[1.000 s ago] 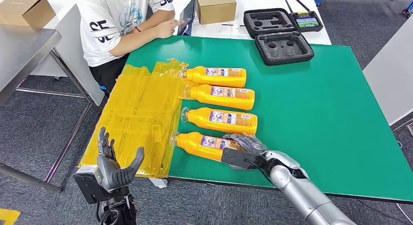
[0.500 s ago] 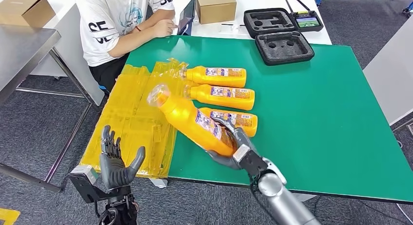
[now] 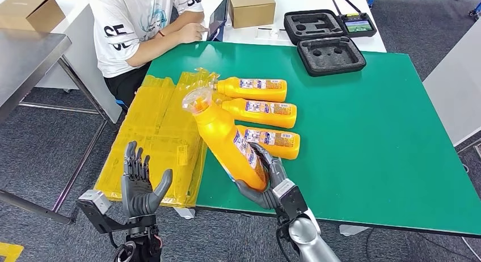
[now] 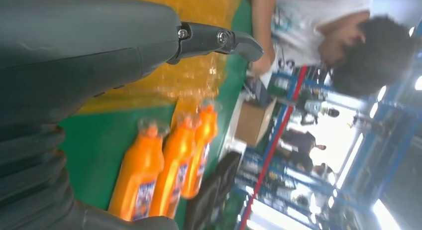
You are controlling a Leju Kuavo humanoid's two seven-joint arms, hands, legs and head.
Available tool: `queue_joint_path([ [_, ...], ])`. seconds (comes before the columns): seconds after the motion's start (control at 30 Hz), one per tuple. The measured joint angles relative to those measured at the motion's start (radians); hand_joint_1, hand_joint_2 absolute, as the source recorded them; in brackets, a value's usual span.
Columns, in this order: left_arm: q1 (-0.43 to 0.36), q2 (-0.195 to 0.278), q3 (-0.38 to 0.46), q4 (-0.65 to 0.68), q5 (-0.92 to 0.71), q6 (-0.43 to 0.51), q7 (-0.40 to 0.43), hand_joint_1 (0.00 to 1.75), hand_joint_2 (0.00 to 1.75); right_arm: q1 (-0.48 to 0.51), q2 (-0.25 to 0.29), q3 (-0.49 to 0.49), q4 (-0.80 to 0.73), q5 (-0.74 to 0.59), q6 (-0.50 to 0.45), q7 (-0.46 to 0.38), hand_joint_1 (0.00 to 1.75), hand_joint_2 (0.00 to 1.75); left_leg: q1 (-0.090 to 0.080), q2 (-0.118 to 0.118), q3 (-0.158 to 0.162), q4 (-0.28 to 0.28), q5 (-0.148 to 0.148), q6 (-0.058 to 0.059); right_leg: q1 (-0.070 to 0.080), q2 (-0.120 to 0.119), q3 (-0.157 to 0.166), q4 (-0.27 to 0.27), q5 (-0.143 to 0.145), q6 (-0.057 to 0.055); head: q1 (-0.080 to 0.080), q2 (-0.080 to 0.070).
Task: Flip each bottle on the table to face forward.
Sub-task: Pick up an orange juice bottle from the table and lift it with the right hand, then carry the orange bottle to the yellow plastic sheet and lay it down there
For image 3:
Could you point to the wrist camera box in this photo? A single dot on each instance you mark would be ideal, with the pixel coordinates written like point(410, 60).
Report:
point(94, 207)
point(293, 202)

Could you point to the black remote controller with screen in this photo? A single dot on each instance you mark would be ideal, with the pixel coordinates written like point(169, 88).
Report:
point(357, 26)

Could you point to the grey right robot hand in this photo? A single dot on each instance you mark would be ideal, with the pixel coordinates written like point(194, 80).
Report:
point(276, 174)

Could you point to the orange detergent bottle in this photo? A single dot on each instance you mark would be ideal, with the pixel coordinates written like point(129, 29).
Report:
point(263, 119)
point(282, 149)
point(248, 94)
point(221, 140)

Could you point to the person's right hand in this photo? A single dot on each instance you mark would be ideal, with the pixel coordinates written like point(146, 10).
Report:
point(191, 33)

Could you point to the steel table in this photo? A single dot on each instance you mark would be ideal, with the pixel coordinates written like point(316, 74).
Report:
point(26, 61)

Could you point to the black pen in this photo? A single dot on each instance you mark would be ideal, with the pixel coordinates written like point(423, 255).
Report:
point(271, 29)

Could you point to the person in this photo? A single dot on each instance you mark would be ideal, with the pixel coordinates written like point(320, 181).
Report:
point(127, 20)

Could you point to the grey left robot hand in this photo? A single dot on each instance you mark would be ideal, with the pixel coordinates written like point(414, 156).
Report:
point(139, 198)

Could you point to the black foam-lined case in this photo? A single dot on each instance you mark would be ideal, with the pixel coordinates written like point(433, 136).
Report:
point(331, 63)

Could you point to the plain cardboard box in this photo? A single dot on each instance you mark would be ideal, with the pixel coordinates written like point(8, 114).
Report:
point(30, 12)

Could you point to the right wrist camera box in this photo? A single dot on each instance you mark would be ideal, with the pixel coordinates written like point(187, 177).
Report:
point(293, 202)

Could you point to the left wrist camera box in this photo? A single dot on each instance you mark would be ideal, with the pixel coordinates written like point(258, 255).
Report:
point(94, 207)

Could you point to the clear plastic stand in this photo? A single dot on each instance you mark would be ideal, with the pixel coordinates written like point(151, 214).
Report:
point(271, 35)

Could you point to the yellow plastic sheet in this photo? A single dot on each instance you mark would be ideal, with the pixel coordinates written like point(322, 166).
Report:
point(161, 147)

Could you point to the cardboard box with yellow label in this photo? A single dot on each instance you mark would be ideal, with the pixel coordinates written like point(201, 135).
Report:
point(250, 6)

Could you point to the dark tablet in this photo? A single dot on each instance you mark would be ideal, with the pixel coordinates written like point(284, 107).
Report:
point(218, 21)

